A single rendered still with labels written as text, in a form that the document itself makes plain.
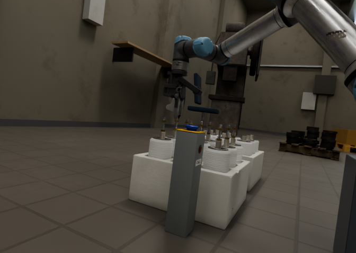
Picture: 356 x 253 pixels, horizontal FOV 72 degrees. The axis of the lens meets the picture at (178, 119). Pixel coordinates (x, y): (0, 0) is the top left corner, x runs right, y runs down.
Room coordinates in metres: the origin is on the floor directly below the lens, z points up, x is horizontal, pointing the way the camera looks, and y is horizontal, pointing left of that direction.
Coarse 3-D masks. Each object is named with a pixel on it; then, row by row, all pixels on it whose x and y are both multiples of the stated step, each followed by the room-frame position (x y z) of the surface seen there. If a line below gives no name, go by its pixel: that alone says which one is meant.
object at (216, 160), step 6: (204, 150) 0.90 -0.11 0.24; (210, 150) 0.86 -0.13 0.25; (216, 150) 0.85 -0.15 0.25; (228, 150) 0.88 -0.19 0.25; (204, 156) 0.88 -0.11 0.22; (210, 156) 0.85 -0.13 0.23; (216, 156) 0.84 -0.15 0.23; (222, 156) 0.85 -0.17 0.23; (228, 156) 0.86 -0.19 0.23; (204, 162) 0.87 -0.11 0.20; (210, 162) 0.85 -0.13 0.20; (216, 162) 0.84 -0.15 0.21; (222, 162) 0.85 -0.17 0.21; (228, 162) 0.87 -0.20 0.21; (204, 168) 0.87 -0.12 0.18; (210, 168) 0.85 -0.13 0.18; (216, 168) 0.84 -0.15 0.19; (222, 168) 0.85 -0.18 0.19; (228, 168) 0.88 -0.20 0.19
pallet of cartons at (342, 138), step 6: (342, 132) 5.24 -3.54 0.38; (348, 132) 4.97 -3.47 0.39; (354, 132) 4.94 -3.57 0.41; (336, 138) 5.62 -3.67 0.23; (342, 138) 5.20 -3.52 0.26; (348, 138) 4.96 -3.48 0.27; (354, 138) 4.93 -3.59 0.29; (336, 144) 5.50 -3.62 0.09; (342, 144) 5.11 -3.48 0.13; (348, 144) 4.94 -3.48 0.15; (354, 144) 4.93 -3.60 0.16; (342, 150) 5.05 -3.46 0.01; (348, 150) 4.94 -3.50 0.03; (354, 150) 5.40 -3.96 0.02
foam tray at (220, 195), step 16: (144, 160) 0.93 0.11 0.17; (160, 160) 0.90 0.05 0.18; (144, 176) 0.93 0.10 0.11; (160, 176) 0.90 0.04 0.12; (208, 176) 0.82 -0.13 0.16; (224, 176) 0.80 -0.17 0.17; (240, 176) 0.94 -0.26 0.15; (144, 192) 0.92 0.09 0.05; (160, 192) 0.90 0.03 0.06; (208, 192) 0.82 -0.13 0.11; (224, 192) 0.80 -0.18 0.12; (240, 192) 0.98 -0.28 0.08; (160, 208) 0.89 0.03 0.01; (208, 208) 0.82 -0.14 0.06; (224, 208) 0.79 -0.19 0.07; (208, 224) 0.81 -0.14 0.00; (224, 224) 0.79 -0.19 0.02
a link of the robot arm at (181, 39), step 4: (180, 36) 1.07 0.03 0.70; (184, 36) 1.07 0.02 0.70; (176, 40) 1.08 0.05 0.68; (180, 40) 1.07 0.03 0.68; (184, 40) 1.07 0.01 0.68; (176, 44) 1.08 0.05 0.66; (180, 44) 1.06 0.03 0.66; (176, 48) 1.07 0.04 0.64; (180, 48) 1.06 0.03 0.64; (176, 52) 1.07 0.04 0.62; (180, 52) 1.06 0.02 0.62; (176, 56) 1.07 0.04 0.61; (180, 56) 1.07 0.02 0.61; (184, 56) 1.06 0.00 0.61; (180, 60) 1.10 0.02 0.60; (184, 60) 1.07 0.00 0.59; (188, 60) 1.09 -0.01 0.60
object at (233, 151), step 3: (231, 150) 0.95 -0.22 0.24; (234, 150) 0.96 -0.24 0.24; (237, 150) 0.98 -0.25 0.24; (231, 153) 0.95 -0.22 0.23; (234, 153) 0.96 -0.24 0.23; (231, 156) 0.95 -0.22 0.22; (234, 156) 0.96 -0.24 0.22; (231, 159) 0.95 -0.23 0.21; (234, 159) 0.96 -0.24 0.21; (231, 162) 0.95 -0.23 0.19; (234, 162) 0.96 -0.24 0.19; (231, 165) 0.95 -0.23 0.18; (234, 165) 0.97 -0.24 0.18
